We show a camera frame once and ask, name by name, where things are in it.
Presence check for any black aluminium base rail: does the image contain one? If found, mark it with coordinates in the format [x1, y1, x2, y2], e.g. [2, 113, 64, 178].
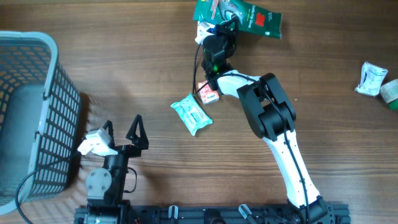
[74, 204, 349, 224]

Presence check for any green lid jar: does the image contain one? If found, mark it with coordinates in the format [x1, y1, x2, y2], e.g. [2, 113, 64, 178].
[380, 79, 398, 111]

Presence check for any red white small box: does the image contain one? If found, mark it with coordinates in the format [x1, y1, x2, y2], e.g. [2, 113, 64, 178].
[197, 81, 220, 105]

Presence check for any teal wet wipes pack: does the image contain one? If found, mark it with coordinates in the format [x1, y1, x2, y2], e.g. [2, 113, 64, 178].
[170, 93, 213, 136]

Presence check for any white tissue pack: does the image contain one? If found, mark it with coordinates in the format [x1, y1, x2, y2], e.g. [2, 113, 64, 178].
[355, 62, 388, 96]

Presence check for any green 3M cloth package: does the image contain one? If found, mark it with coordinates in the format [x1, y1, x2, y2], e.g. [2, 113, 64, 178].
[193, 0, 282, 39]

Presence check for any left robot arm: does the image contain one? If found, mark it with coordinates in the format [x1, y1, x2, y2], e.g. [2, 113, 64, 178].
[74, 114, 149, 224]

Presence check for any white barcode scanner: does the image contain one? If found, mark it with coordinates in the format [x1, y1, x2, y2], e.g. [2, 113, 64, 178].
[195, 21, 215, 44]

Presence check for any grey mesh plastic basket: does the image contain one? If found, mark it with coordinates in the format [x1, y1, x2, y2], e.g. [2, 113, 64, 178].
[1, 31, 81, 215]

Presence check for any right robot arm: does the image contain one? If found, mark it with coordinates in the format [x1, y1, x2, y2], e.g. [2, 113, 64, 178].
[195, 16, 333, 223]

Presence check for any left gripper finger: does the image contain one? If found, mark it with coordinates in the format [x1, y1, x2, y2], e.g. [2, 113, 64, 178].
[103, 120, 115, 146]
[126, 114, 149, 150]

